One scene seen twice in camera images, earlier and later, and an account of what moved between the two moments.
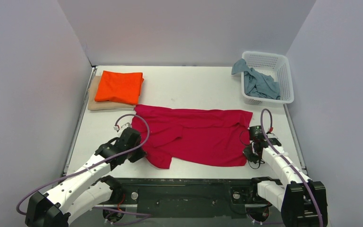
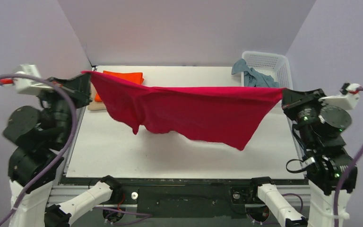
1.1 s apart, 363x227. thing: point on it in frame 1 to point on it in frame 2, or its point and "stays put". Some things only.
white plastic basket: (274, 65) stays put
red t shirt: (186, 137) to (229, 114)
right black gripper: (252, 153) to (296, 102)
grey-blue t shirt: (256, 84) stays put
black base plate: (186, 198) stays put
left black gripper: (136, 145) to (76, 91)
